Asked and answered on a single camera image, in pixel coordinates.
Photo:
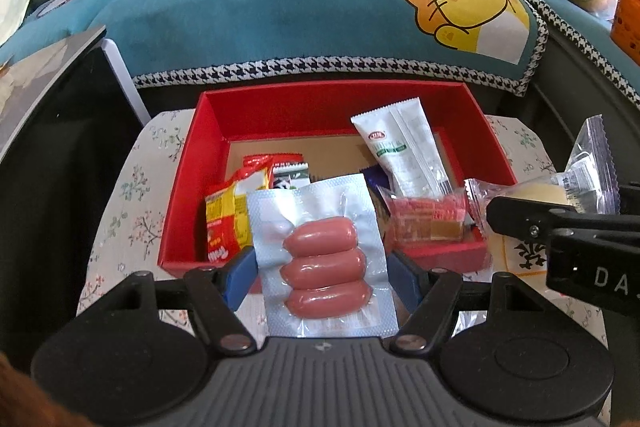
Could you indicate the black glossy cabinet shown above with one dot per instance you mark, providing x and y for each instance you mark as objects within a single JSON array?
[{"x": 50, "y": 182}]

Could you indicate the dark green sofa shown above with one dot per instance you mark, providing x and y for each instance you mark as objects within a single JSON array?
[{"x": 555, "y": 104}]

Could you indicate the blue wafer biscuit packet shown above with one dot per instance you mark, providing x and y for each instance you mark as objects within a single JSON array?
[{"x": 375, "y": 184}]

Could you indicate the teal lion print sofa cover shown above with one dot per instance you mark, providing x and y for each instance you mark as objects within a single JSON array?
[{"x": 250, "y": 17}]

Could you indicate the vacuum-packed sausage packet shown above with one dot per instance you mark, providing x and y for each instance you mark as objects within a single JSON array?
[{"x": 325, "y": 267}]

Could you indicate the orange plastic basket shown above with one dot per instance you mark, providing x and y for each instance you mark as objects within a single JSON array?
[{"x": 627, "y": 17}]

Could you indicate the teal houndstooth-trimmed sofa cover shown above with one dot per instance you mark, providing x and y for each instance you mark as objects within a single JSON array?
[{"x": 590, "y": 37}]

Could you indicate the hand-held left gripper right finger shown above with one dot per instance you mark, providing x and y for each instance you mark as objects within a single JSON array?
[{"x": 402, "y": 279}]

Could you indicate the clear red-printed candy packet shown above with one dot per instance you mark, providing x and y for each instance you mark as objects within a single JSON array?
[{"x": 425, "y": 217}]

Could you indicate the white and green snack packet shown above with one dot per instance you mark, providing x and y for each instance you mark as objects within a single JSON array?
[{"x": 405, "y": 152}]

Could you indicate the red cardboard box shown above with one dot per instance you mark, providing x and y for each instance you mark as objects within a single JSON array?
[{"x": 325, "y": 112}]

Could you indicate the green and white wafer packet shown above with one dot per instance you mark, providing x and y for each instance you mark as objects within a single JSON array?
[{"x": 290, "y": 177}]

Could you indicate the red and yellow snack packet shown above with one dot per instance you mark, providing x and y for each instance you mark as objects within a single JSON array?
[{"x": 225, "y": 222}]

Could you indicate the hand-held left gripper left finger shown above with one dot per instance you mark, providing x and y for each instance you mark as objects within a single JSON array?
[{"x": 240, "y": 277}]

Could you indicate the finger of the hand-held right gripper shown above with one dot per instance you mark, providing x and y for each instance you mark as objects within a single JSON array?
[
  {"x": 631, "y": 202},
  {"x": 520, "y": 222}
]

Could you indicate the bun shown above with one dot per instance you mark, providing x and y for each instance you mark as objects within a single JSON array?
[{"x": 530, "y": 194}]

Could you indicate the floral tablecloth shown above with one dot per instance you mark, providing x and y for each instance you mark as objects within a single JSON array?
[{"x": 130, "y": 207}]

